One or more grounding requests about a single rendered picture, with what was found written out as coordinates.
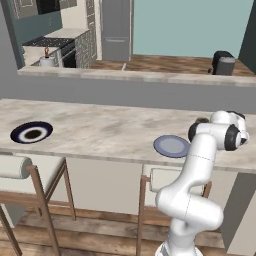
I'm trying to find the grey-blue plate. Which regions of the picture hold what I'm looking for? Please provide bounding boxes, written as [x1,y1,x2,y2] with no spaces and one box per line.
[152,134,192,159]

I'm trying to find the dark blue white-ringed plate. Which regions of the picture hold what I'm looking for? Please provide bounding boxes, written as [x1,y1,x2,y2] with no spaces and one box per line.
[9,120,54,145]

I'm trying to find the white cushioned wooden stool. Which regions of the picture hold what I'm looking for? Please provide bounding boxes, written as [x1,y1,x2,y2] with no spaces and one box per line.
[135,164,213,256]
[0,153,77,256]

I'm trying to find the grey patterned base cupboards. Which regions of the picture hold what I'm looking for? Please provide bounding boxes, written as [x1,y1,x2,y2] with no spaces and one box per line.
[74,29,98,70]

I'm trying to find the grey fridge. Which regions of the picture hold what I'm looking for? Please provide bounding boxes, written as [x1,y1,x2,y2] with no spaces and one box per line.
[101,0,135,62]

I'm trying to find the black and grey coffee machine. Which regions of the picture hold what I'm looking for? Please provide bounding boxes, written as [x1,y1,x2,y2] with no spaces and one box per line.
[207,50,237,76]

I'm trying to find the black stove with oven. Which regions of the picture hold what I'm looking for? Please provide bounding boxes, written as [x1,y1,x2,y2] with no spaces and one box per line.
[22,36,77,69]

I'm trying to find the black microwave oven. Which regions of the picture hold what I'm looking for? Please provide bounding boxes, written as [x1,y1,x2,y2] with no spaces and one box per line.
[36,0,61,16]

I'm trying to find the white kettle with red handle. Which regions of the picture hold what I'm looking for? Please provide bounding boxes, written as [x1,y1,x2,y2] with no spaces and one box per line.
[39,46,56,68]

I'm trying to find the grey wall cupboards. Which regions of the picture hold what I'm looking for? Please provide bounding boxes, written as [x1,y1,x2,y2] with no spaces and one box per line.
[9,0,78,20]

